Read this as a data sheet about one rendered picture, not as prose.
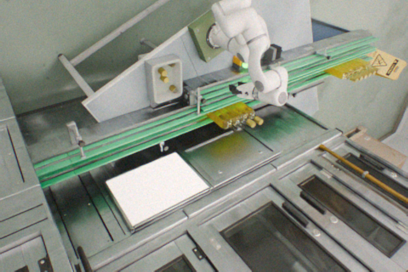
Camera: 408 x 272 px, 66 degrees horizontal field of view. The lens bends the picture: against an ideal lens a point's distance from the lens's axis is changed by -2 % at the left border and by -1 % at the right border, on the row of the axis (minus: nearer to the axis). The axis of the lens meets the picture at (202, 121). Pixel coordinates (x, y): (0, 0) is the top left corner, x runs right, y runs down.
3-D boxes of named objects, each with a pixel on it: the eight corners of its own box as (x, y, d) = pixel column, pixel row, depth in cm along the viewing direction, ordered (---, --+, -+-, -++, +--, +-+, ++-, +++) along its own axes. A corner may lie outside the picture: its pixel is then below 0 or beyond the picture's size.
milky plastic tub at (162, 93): (147, 98, 174) (155, 104, 168) (144, 60, 161) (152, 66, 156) (175, 89, 182) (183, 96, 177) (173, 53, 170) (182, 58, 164)
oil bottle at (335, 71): (320, 70, 240) (353, 85, 221) (322, 63, 237) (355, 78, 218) (325, 68, 243) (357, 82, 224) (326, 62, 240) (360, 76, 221)
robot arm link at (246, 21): (261, 39, 135) (229, 54, 136) (240, -6, 134) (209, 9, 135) (267, 31, 119) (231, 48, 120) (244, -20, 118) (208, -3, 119)
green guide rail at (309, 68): (195, 105, 180) (203, 112, 175) (195, 104, 179) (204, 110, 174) (368, 45, 264) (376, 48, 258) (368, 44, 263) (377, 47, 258)
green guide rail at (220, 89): (195, 94, 176) (204, 100, 170) (195, 92, 175) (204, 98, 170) (370, 36, 260) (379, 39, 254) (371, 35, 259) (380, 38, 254)
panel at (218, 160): (102, 184, 156) (131, 234, 133) (101, 180, 154) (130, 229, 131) (241, 126, 199) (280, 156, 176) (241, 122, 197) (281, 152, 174)
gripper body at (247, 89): (252, 104, 133) (235, 99, 142) (269, 97, 138) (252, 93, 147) (251, 87, 131) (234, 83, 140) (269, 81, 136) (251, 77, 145)
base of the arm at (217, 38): (203, 28, 166) (219, 37, 155) (220, 14, 167) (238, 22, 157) (213, 50, 177) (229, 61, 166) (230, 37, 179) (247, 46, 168)
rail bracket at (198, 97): (189, 109, 178) (201, 119, 170) (189, 82, 169) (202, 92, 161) (193, 107, 180) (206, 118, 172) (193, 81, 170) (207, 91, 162)
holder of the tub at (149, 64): (148, 105, 178) (155, 112, 172) (144, 60, 162) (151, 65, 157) (174, 97, 186) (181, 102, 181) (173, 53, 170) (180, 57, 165)
